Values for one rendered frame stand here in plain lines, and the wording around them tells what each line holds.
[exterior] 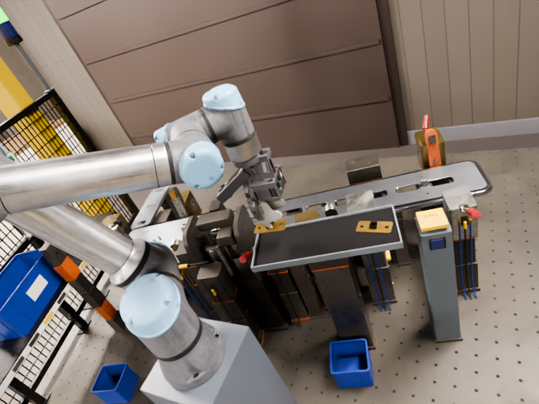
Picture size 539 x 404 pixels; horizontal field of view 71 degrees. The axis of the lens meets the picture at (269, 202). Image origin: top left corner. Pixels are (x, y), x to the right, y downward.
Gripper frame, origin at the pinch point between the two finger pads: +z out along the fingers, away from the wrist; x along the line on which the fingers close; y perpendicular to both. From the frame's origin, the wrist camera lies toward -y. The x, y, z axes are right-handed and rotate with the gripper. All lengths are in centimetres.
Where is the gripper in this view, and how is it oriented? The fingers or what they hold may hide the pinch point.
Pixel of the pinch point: (268, 221)
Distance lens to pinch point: 94.9
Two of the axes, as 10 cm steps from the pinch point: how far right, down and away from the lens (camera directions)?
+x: 2.0, -6.3, 7.5
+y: 9.2, -1.4, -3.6
